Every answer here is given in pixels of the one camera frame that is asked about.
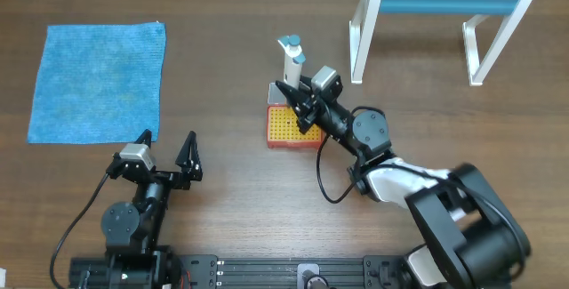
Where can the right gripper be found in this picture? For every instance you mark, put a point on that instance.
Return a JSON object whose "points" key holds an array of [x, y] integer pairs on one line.
{"points": [[318, 111]]}

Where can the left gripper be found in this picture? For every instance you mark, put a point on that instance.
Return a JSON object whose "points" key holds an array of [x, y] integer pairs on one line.
{"points": [[171, 179]]}

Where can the white pipette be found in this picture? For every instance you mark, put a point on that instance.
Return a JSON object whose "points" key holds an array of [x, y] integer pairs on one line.
{"points": [[292, 69]]}

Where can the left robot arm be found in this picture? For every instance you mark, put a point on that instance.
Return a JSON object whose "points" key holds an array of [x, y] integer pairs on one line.
{"points": [[120, 224]]}

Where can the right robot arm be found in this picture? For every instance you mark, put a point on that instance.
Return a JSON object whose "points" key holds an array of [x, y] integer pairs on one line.
{"points": [[444, 227]]}

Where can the red and yellow tip box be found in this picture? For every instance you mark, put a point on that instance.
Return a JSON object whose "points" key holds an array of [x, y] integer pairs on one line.
{"points": [[284, 129]]}

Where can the blue cloth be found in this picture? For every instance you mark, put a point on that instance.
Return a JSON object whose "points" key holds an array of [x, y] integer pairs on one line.
{"points": [[98, 84]]}

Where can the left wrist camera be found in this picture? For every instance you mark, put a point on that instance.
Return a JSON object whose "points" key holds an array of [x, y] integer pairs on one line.
{"points": [[138, 155]]}

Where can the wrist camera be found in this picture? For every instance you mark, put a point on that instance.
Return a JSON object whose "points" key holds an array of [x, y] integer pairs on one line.
{"points": [[138, 155], [323, 77]]}

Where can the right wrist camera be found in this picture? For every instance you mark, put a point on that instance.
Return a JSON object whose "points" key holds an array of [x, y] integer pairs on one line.
{"points": [[323, 77]]}

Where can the mounting rail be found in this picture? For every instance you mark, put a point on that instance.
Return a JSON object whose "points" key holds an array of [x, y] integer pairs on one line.
{"points": [[266, 272]]}

